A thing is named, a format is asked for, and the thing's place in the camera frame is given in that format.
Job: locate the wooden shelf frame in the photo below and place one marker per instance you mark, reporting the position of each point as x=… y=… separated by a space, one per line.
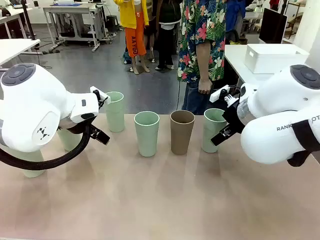
x=295 y=23

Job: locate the white plastic basket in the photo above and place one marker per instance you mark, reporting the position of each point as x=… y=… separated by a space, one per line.
x=270 y=62

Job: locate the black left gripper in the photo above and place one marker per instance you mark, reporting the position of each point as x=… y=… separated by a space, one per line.
x=80 y=126

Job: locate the person in blue jacket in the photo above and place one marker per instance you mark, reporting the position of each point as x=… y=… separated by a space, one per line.
x=233 y=15

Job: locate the black stand pole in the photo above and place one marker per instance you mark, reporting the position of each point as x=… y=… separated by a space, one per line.
x=27 y=22

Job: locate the person's right hand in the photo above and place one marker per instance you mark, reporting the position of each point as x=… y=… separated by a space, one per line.
x=205 y=87

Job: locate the white desk with metal frame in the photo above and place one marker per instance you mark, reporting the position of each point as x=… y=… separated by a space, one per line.
x=67 y=10

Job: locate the white side table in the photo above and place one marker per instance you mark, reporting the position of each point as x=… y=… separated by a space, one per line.
x=235 y=57

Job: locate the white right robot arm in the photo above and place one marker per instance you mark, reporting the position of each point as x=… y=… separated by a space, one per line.
x=270 y=142

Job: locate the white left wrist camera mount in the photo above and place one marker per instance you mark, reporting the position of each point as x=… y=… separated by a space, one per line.
x=105 y=99

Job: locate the figure in black clothes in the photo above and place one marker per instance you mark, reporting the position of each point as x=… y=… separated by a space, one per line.
x=166 y=42

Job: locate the grey floor power strip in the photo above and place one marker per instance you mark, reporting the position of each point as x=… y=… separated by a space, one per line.
x=51 y=51

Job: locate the mannequin in yellow and orange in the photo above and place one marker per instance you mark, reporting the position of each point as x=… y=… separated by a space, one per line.
x=133 y=37

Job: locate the brown plastic cup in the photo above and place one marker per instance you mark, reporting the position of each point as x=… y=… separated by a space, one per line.
x=182 y=137

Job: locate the white rounded table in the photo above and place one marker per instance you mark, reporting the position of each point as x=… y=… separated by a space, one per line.
x=12 y=48

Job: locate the person's right forearm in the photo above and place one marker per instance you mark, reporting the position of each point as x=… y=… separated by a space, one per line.
x=203 y=62

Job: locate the person in floral shirt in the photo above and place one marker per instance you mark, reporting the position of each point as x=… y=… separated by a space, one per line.
x=192 y=37

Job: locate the black computer monitor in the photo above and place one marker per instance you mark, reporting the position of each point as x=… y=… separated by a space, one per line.
x=272 y=27

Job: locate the light green plastic cup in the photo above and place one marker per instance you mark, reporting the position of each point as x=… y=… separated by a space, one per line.
x=66 y=140
x=212 y=135
x=32 y=156
x=115 y=117
x=147 y=137

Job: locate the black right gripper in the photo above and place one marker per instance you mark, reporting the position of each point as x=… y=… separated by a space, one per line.
x=232 y=116

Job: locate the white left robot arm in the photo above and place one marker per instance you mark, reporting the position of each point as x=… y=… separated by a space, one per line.
x=30 y=107

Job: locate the black office chair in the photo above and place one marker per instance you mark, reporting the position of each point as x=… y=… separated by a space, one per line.
x=232 y=36

